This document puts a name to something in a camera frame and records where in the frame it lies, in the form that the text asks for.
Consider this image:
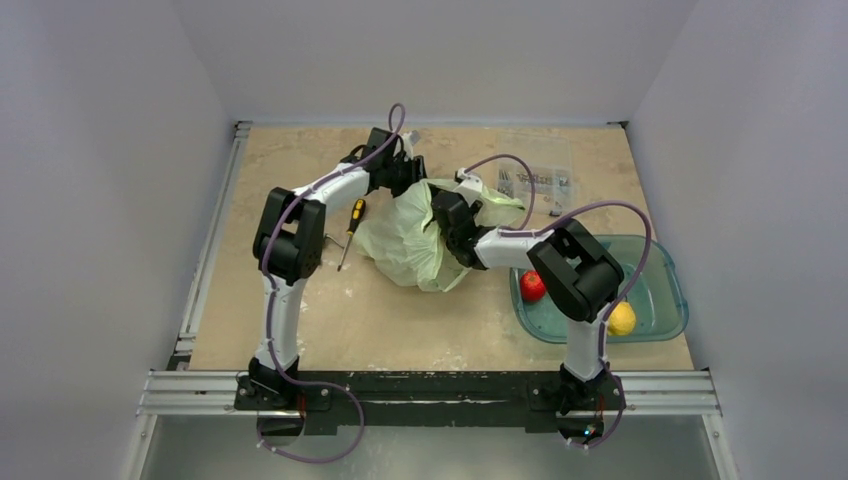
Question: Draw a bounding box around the teal plastic container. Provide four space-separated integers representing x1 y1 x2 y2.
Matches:
509 234 689 344

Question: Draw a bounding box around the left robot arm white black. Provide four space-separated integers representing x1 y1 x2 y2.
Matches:
248 128 426 409

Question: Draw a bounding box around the black yellow screwdriver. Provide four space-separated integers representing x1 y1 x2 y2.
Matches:
336 198 367 272

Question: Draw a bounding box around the light green plastic bag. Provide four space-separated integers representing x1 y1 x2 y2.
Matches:
352 177 528 294

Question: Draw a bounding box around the clear screw organizer box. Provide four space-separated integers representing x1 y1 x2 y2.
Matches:
496 132 575 217

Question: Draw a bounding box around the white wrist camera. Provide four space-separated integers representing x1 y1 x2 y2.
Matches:
453 168 484 206
400 130 421 158

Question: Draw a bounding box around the yellow fake lemon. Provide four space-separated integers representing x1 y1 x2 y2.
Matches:
607 301 638 336

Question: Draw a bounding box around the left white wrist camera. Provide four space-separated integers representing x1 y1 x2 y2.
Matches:
400 130 421 158

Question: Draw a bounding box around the grey metal tool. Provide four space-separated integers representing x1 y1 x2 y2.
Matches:
324 234 345 249

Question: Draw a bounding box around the red fake fruit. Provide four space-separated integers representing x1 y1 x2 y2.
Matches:
518 271 547 303

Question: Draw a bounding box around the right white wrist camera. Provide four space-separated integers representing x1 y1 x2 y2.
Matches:
453 168 484 206

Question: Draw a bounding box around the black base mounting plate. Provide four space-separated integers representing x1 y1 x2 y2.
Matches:
233 368 626 439

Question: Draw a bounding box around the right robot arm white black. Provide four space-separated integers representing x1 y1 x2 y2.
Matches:
431 190 624 407

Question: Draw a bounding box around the aluminium frame rail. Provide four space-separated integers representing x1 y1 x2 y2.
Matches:
137 121 720 417

